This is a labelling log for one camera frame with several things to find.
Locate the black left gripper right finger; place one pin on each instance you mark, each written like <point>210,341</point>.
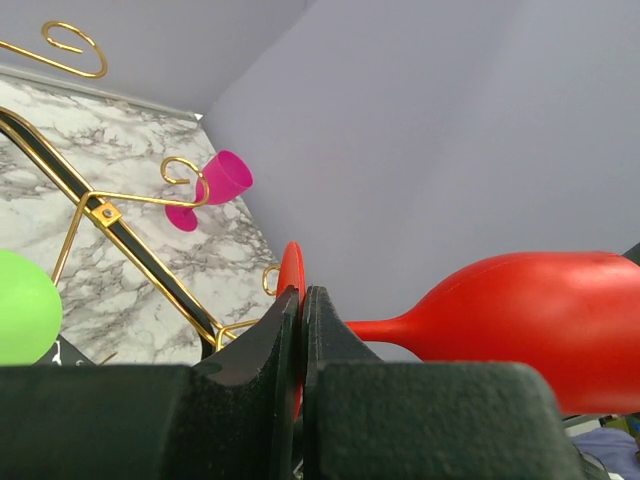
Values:
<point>365,418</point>

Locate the red wine glass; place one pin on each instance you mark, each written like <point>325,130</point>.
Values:
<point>572,316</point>

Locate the black left gripper left fingers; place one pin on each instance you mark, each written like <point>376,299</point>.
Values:
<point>230,416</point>

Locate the magenta wine glass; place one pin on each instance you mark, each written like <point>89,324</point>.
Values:
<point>227,175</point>

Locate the green wine glass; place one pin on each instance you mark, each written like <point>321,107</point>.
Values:
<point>31,311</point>

